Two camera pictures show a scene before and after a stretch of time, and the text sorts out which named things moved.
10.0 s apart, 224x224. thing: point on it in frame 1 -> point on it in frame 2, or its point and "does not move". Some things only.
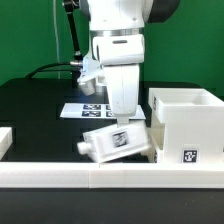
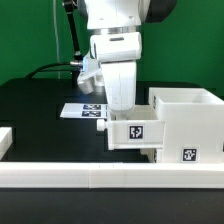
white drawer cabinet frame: (188, 124) does not move
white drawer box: (112, 143) -> (137, 130)
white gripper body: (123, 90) does not move
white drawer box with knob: (151, 152) does not move
